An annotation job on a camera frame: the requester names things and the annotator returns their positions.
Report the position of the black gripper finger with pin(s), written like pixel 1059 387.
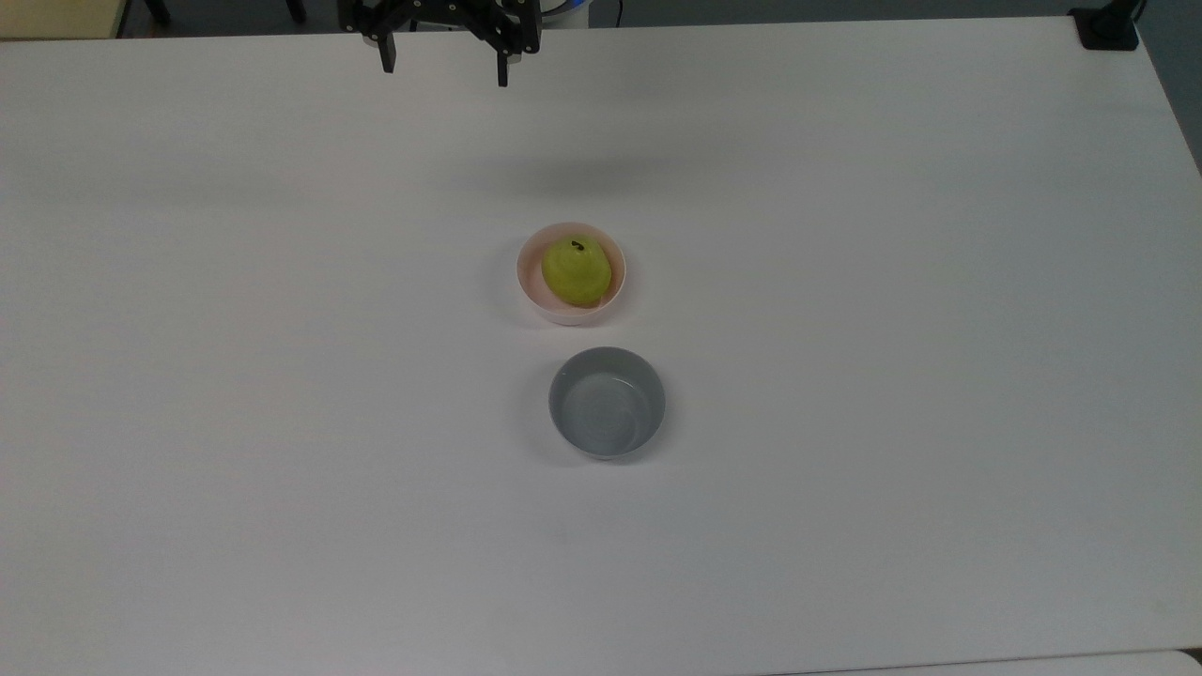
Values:
pixel 387 54
pixel 503 69

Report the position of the pink bowl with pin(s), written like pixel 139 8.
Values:
pixel 526 272

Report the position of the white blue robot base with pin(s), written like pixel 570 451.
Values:
pixel 565 7

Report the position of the green pear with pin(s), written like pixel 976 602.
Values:
pixel 576 270

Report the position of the grey bowl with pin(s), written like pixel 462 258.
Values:
pixel 607 406

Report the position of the yellow wooden furniture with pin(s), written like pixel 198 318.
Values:
pixel 58 15

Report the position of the black table clamp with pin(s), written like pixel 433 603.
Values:
pixel 1106 26

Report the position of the black chair leg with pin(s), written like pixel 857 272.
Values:
pixel 296 9
pixel 158 10

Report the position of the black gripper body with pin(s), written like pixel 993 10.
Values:
pixel 441 13

